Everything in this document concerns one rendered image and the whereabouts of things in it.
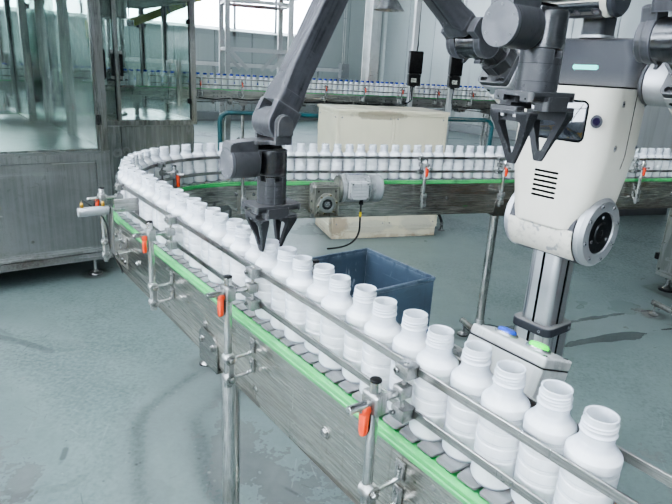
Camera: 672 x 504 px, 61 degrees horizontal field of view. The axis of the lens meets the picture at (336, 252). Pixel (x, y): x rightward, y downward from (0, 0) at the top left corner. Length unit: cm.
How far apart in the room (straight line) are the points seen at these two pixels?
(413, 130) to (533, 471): 475
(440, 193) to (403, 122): 241
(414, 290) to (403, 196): 129
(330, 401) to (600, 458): 46
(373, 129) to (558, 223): 396
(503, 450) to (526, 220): 73
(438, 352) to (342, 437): 27
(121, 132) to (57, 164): 213
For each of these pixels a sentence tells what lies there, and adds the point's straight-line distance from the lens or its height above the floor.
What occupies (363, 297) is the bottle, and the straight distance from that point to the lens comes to 92.
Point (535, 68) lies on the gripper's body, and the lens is 85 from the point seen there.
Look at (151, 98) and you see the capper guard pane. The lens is 627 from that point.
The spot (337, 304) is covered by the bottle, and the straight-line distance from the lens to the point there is 97.
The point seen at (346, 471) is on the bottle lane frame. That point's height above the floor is 87.
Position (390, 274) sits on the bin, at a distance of 180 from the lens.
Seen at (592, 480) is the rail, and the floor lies 111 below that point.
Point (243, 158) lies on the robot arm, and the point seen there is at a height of 134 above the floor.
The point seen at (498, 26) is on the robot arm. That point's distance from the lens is 80.
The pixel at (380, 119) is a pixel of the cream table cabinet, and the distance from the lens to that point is 522.
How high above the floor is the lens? 150
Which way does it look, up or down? 18 degrees down
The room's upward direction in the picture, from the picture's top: 3 degrees clockwise
